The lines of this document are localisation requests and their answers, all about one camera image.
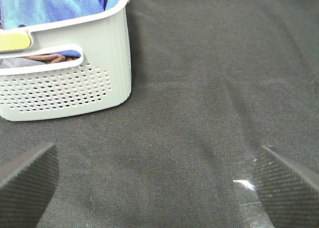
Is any clear tape strip centre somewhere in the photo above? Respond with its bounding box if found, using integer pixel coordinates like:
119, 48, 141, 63
233, 158, 275, 228

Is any black table cloth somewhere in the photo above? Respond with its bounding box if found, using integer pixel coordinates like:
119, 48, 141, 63
0, 0, 319, 228

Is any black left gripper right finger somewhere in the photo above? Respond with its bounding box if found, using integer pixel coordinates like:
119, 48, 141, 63
253, 146, 319, 228

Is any brown towel in basket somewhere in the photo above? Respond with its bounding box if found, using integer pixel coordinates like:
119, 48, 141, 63
23, 53, 79, 64

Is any blue microfiber towel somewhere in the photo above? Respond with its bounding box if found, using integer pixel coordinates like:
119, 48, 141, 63
0, 0, 130, 68

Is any grey towel in basket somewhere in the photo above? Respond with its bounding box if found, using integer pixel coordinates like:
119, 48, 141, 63
0, 57, 45, 69

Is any white perforated plastic basket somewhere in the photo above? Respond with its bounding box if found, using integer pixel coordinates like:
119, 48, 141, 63
0, 0, 132, 122

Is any yellow basket handle label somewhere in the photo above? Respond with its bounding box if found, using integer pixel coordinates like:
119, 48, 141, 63
0, 29, 32, 52

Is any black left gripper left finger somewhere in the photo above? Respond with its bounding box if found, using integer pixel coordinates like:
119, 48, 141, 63
0, 142, 59, 228

